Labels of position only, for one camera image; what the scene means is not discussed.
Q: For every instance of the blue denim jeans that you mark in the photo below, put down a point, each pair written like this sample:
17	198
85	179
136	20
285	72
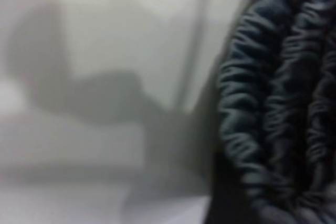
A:
249	103

